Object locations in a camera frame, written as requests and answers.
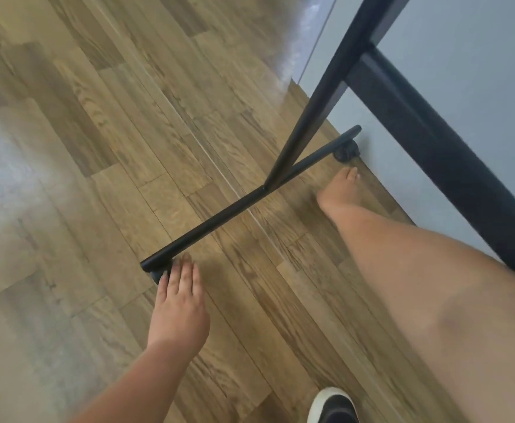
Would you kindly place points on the person's left hand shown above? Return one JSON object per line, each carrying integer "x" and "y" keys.
{"x": 179, "y": 314}

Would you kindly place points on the person's left little finger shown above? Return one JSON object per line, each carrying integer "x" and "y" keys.
{"x": 163, "y": 286}

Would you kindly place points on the person's left middle finger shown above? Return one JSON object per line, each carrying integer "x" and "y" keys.
{"x": 185, "y": 273}

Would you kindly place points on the person's left forearm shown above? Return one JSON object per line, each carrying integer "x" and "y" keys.
{"x": 138, "y": 385}

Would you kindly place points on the black caster wheel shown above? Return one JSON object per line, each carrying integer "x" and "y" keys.
{"x": 156, "y": 276}
{"x": 345, "y": 153}

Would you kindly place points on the black shoe with white sole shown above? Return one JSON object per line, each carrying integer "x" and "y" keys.
{"x": 333, "y": 407}

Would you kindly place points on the person's right leg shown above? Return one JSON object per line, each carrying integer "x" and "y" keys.
{"x": 438, "y": 312}

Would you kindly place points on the black metal rack frame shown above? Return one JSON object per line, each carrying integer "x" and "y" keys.
{"x": 240, "y": 207}

